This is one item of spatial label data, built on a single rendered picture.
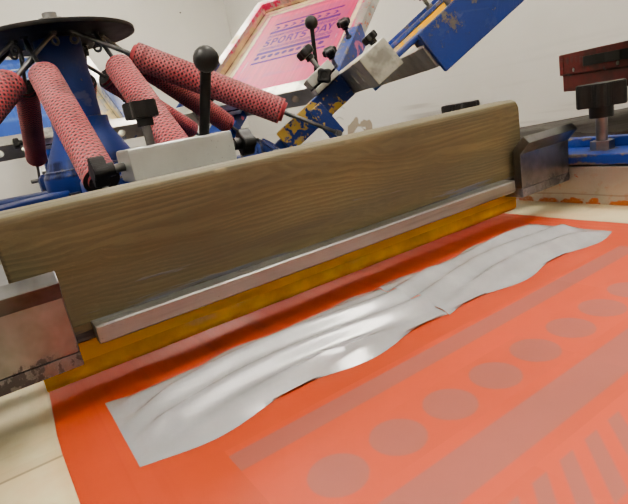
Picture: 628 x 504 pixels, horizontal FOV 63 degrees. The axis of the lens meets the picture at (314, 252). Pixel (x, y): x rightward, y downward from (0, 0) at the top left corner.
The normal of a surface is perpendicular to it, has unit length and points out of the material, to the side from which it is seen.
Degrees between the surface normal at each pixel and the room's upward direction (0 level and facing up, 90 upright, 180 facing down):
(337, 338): 29
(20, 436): 0
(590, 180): 90
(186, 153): 90
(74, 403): 0
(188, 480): 0
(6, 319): 90
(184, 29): 90
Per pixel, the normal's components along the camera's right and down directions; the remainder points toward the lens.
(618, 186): -0.82, 0.29
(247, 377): 0.19, -0.76
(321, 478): -0.18, -0.95
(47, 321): 0.55, 0.13
